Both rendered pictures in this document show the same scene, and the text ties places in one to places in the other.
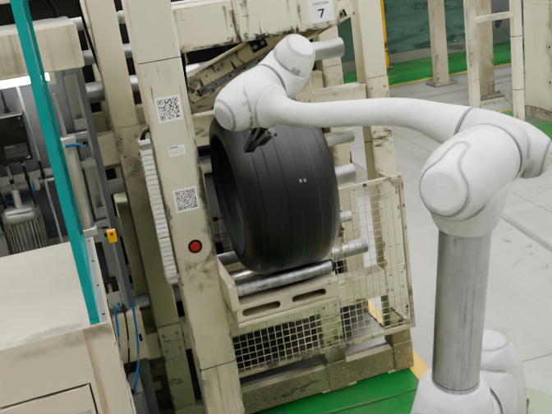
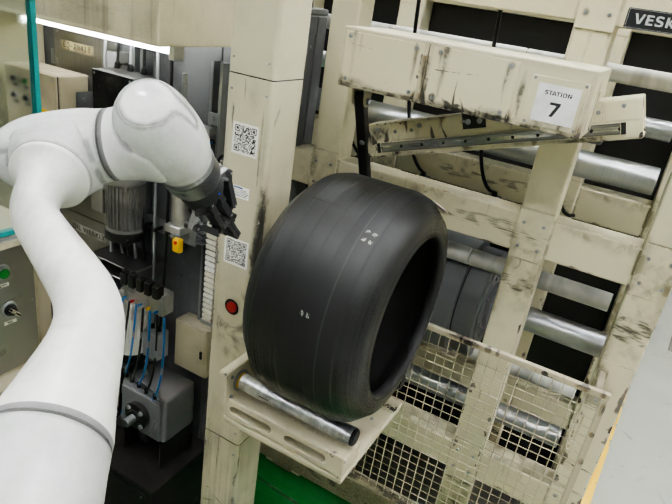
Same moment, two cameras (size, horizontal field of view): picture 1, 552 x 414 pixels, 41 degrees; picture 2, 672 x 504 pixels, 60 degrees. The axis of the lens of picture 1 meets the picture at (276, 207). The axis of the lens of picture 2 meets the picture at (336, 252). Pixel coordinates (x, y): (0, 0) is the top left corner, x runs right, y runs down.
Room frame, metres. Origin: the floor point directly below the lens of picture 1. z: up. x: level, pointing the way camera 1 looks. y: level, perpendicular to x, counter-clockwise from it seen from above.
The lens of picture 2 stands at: (1.34, -0.79, 1.85)
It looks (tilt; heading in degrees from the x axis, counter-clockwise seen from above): 24 degrees down; 41
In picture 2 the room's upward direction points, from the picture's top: 9 degrees clockwise
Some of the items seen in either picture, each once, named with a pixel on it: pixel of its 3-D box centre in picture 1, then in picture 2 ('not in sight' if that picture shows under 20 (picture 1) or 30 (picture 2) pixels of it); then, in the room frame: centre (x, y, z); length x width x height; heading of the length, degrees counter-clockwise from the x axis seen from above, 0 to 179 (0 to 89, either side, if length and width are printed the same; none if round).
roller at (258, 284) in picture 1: (283, 278); (294, 407); (2.20, 0.01, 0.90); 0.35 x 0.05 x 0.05; 105
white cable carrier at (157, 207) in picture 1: (159, 211); (218, 248); (2.20, 0.37, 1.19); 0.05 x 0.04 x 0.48; 15
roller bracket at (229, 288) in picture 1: (220, 276); (268, 355); (2.29, 0.22, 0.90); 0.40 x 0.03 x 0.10; 15
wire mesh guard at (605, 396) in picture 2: (309, 278); (426, 425); (2.71, -0.09, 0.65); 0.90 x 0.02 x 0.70; 105
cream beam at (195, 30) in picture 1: (246, 17); (469, 77); (2.65, 0.00, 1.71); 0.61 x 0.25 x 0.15; 105
